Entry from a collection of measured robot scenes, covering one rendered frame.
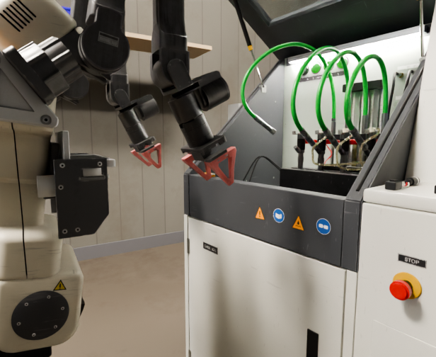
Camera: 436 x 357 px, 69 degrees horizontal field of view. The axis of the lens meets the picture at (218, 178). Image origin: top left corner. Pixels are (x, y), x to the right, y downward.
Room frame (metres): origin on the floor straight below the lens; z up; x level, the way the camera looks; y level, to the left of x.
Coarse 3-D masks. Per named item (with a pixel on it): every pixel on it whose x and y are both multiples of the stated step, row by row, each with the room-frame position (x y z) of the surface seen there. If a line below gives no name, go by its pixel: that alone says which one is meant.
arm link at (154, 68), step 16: (160, 0) 0.61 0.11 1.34; (176, 0) 0.63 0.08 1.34; (160, 16) 0.61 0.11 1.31; (176, 16) 0.63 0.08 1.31; (160, 32) 0.61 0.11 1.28; (176, 32) 0.62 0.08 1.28; (160, 48) 0.61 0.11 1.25; (176, 48) 0.62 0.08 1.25; (160, 64) 0.61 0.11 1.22; (160, 80) 0.63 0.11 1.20
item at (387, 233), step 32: (416, 128) 0.82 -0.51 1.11; (416, 160) 0.80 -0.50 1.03; (384, 224) 0.63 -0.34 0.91; (416, 224) 0.58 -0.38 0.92; (384, 256) 0.62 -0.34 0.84; (416, 256) 0.58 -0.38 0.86; (384, 288) 0.62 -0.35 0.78; (384, 320) 0.62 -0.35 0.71; (416, 320) 0.57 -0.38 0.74; (384, 352) 0.61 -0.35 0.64; (416, 352) 0.57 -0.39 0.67
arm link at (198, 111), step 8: (192, 88) 0.66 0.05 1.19; (200, 88) 0.66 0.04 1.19; (176, 96) 0.64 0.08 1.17; (184, 96) 0.63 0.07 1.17; (192, 96) 0.64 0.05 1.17; (200, 96) 0.66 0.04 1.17; (176, 104) 0.63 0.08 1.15; (184, 104) 0.63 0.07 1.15; (192, 104) 0.64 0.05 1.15; (200, 104) 0.68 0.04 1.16; (176, 112) 0.64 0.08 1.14; (184, 112) 0.64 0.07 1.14; (192, 112) 0.64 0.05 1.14; (200, 112) 0.65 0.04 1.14; (176, 120) 0.66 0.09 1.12; (184, 120) 0.64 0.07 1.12
